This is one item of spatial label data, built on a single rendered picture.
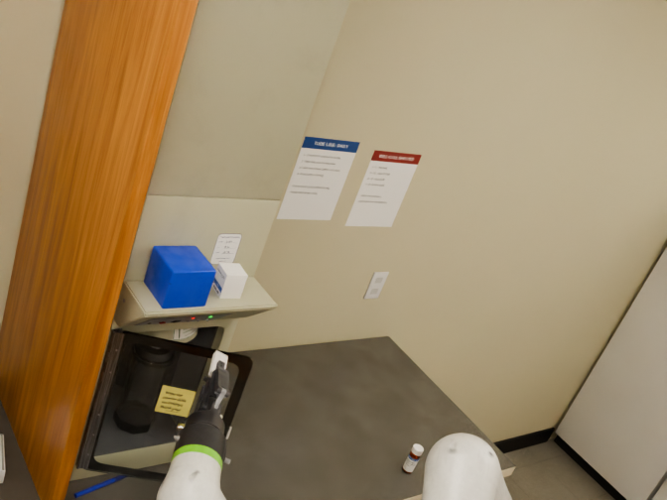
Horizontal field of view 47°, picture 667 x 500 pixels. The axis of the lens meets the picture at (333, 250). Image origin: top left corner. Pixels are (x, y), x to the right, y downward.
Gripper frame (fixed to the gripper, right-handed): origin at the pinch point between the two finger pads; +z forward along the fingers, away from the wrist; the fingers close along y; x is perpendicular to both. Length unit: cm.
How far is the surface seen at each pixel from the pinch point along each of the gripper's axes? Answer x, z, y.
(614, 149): -129, 170, 52
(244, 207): 10.7, 21.8, 23.9
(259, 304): -2.6, 12.9, 9.8
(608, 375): -237, 193, -50
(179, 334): 7.0, 16.4, -11.0
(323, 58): 14, 30, 59
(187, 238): 18.3, 14.3, 14.8
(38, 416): 25.2, 3.0, -39.5
